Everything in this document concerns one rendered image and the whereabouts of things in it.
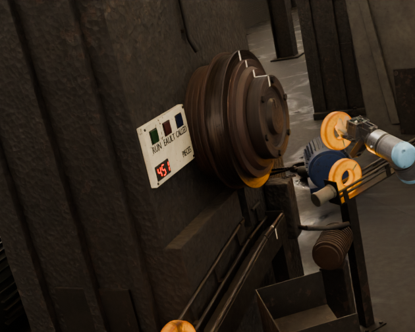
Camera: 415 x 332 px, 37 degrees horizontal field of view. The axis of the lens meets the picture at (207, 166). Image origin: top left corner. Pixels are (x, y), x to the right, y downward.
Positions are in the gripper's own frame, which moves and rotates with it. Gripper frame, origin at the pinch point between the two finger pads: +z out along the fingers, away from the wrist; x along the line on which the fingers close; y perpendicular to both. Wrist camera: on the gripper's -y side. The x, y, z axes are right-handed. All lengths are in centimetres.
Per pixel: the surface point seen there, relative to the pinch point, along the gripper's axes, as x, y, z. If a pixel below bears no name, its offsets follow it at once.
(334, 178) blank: 6.8, -18.4, -7.5
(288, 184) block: 31.3, -12.0, -7.8
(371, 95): -168, -82, 139
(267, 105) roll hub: 47, 29, -17
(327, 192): 12.2, -22.4, -9.4
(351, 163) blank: -2.7, -15.1, -6.6
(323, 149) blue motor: -96, -93, 112
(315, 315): 66, -15, -64
